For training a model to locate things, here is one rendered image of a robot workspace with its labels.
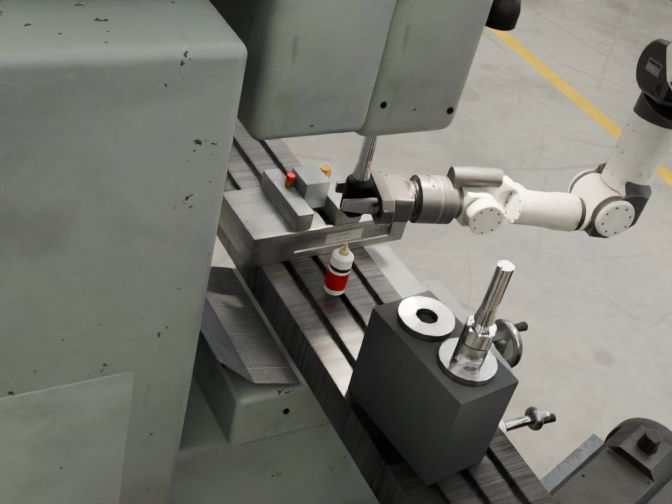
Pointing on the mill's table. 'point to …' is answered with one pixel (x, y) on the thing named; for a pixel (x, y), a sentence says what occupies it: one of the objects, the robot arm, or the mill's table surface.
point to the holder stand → (428, 387)
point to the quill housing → (424, 65)
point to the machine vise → (290, 225)
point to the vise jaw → (335, 200)
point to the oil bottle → (338, 270)
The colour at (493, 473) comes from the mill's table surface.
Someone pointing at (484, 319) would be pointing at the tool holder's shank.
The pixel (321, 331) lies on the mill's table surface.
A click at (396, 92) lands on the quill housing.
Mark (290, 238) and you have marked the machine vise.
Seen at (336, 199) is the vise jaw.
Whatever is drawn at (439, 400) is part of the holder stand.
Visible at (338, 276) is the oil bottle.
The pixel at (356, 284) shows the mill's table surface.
